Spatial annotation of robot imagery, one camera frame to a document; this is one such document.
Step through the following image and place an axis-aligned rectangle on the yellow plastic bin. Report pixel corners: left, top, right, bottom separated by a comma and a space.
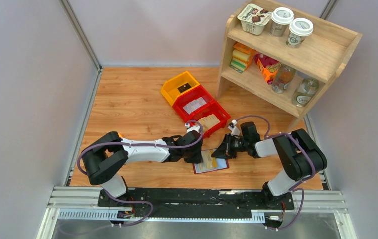
160, 71, 200, 106

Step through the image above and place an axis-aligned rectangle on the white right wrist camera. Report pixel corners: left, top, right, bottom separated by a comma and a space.
228, 119, 241, 136

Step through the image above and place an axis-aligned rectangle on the Chobani yogurt cup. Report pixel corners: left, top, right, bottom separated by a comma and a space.
237, 3, 272, 35

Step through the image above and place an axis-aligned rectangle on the wooden shelf unit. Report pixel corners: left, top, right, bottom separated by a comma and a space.
216, 0, 362, 132

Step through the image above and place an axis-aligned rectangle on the red leather card holder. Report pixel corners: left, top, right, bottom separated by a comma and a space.
193, 149, 229, 174

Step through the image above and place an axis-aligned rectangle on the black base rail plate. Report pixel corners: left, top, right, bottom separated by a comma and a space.
97, 187, 295, 220

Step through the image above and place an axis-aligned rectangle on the glass bottle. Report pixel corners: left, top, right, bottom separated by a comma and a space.
271, 64, 297, 93
291, 77, 320, 107

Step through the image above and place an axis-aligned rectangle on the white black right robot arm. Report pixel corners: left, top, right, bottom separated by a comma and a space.
212, 122, 327, 209

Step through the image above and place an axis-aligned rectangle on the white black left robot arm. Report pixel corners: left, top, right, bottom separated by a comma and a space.
77, 130, 203, 207

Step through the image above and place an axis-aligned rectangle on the white card in bin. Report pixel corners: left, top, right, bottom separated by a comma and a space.
183, 97, 207, 114

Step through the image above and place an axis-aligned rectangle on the paper coffee cup left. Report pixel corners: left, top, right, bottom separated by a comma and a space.
270, 7, 294, 37

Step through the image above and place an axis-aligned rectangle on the red plastic bin middle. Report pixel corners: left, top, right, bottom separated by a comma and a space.
172, 85, 215, 122

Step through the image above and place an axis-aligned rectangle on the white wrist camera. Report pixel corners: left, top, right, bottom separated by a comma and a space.
228, 119, 241, 136
185, 123, 200, 133

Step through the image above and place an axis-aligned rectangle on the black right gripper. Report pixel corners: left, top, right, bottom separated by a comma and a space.
211, 133, 248, 159

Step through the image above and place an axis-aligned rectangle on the glass bottle right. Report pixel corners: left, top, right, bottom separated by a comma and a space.
291, 77, 320, 107

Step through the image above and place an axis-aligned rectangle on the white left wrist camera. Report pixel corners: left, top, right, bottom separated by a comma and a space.
185, 123, 200, 133

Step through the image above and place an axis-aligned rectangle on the orange snack bag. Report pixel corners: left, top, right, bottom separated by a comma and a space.
254, 53, 282, 85

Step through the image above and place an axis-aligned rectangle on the red plastic bin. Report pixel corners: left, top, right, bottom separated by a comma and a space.
172, 85, 215, 122
189, 101, 230, 138

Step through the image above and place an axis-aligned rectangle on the gold card in bin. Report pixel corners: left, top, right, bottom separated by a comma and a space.
207, 114, 220, 128

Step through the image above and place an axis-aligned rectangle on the paper coffee cup right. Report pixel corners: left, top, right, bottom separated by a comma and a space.
286, 18, 314, 48

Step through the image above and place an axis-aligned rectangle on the black card in bin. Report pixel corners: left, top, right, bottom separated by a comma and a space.
177, 83, 192, 93

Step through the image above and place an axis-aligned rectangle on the stack of sponges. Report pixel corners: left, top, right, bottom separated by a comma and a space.
229, 42, 257, 73

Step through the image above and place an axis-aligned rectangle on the glass bottle left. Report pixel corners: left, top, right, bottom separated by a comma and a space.
271, 64, 297, 93

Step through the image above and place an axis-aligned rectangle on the red plastic bin front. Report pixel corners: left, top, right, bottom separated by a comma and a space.
189, 101, 230, 138

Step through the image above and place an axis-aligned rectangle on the paper coffee cup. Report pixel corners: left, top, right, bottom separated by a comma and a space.
270, 7, 294, 37
286, 18, 314, 48

